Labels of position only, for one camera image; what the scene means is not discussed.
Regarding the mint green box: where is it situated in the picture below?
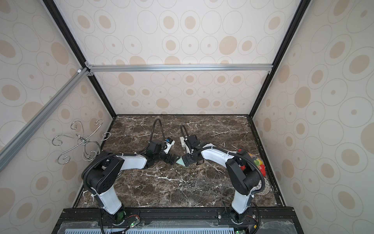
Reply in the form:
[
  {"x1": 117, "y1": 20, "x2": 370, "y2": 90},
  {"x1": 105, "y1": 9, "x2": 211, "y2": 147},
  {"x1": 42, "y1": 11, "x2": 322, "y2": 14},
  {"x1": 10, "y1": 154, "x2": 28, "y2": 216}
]
[{"x1": 176, "y1": 157, "x2": 189, "y2": 167}]

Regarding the white gift box grey bow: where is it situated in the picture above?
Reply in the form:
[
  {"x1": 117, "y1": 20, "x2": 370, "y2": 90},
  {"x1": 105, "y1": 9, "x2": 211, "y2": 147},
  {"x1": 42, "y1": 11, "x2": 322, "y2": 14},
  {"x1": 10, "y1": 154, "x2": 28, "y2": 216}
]
[{"x1": 180, "y1": 136, "x2": 186, "y2": 148}]

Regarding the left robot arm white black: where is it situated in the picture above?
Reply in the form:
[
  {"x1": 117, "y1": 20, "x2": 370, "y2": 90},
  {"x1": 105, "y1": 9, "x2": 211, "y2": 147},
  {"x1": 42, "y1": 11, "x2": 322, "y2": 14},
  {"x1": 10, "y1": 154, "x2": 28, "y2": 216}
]
[{"x1": 81, "y1": 137, "x2": 180, "y2": 220}]

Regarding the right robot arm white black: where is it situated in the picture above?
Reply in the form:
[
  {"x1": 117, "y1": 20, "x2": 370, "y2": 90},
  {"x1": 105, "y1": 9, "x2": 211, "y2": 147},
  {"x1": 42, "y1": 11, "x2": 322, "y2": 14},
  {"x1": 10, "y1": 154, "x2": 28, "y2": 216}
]
[{"x1": 177, "y1": 135, "x2": 266, "y2": 222}]

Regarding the red snack bag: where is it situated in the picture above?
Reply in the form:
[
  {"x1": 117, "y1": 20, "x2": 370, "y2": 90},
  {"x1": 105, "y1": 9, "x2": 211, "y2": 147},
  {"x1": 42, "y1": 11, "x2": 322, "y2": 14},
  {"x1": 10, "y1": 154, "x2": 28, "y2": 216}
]
[{"x1": 238, "y1": 149, "x2": 266, "y2": 176}]

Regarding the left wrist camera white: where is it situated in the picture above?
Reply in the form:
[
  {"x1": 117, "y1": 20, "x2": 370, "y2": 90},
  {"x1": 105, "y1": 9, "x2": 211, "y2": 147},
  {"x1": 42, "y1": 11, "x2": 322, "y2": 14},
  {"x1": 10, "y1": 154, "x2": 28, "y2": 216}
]
[{"x1": 163, "y1": 137, "x2": 175, "y2": 154}]

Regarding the black corrugated cable left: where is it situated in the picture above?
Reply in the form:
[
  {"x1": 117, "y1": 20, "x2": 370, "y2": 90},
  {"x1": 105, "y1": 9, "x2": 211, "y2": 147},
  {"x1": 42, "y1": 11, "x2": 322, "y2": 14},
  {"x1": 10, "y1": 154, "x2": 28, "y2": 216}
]
[{"x1": 137, "y1": 118, "x2": 167, "y2": 154}]

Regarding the silver wire jewelry stand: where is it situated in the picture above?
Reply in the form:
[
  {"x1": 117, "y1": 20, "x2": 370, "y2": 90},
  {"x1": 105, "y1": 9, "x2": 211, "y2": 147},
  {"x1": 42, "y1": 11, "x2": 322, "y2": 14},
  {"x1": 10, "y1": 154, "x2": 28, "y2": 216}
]
[{"x1": 51, "y1": 119, "x2": 112, "y2": 165}]

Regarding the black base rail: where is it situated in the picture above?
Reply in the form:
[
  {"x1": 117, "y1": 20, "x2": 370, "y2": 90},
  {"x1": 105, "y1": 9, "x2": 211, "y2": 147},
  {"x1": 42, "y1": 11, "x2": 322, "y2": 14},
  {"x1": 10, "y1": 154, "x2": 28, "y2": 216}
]
[{"x1": 52, "y1": 207, "x2": 303, "y2": 234}]

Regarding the horizontal aluminium rail back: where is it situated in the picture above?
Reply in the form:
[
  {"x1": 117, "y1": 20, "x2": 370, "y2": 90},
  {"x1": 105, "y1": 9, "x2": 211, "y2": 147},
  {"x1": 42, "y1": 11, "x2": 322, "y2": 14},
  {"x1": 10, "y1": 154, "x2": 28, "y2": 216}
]
[{"x1": 85, "y1": 64, "x2": 273, "y2": 72}]

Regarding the diagonal aluminium rail left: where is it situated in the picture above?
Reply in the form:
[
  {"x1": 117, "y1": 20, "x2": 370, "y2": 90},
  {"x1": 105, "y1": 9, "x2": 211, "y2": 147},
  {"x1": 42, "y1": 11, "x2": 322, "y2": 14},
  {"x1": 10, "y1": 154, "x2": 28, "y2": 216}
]
[{"x1": 1, "y1": 67, "x2": 88, "y2": 170}]

